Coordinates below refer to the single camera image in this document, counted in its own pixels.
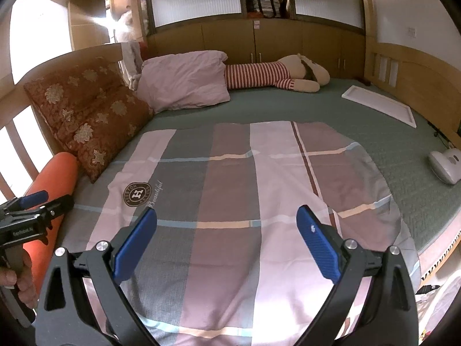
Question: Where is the orange carrot plush pillow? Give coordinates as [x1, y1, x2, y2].
[22, 152, 80, 278]

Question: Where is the white flat board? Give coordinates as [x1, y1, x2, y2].
[341, 85, 417, 128]

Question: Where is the wooden bed frame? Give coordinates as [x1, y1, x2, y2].
[0, 0, 461, 224]

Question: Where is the brown floral cushion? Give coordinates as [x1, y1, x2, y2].
[23, 63, 155, 184]

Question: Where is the person's left hand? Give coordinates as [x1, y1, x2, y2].
[0, 250, 39, 309]

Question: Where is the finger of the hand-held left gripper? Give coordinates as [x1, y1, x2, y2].
[0, 190, 50, 214]
[22, 195, 75, 242]

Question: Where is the white hanging cloth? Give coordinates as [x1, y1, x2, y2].
[120, 41, 145, 91]

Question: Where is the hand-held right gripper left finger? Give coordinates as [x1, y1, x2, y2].
[36, 208, 159, 346]

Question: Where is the large translucent plastic bag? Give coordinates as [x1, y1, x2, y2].
[414, 277, 461, 346]

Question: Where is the striped plush doll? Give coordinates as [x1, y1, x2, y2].
[225, 53, 331, 94]

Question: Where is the pale plush toy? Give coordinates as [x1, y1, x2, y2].
[115, 0, 146, 44]

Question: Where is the plaid pink grey blanket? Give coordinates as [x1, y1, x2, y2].
[59, 121, 422, 346]

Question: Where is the green quilted mattress cover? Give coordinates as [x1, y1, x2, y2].
[144, 77, 461, 253]

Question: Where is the black cable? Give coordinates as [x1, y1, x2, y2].
[430, 123, 461, 152]

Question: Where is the white handheld appliance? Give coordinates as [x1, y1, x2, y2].
[428, 149, 461, 185]

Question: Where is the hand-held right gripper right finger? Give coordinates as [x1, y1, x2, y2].
[288, 205, 420, 346]

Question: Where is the pink pillow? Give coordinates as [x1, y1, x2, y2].
[137, 50, 231, 112]

